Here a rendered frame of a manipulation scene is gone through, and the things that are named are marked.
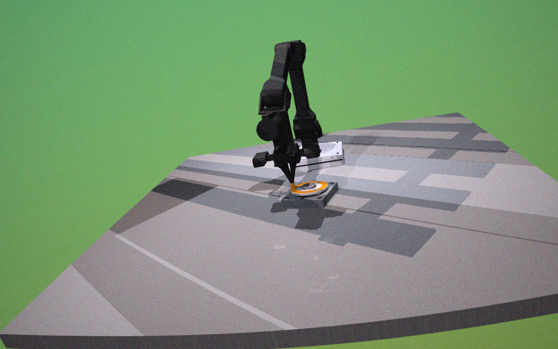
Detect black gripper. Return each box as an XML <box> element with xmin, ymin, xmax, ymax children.
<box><xmin>252</xmin><ymin>129</ymin><xmax>321</xmax><ymax>183</ymax></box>

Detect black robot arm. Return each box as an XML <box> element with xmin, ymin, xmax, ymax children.
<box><xmin>256</xmin><ymin>40</ymin><xmax>323</xmax><ymax>164</ymax></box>

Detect orange round plate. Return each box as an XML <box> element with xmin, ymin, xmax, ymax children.
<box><xmin>290</xmin><ymin>181</ymin><xmax>328</xmax><ymax>196</ymax></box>

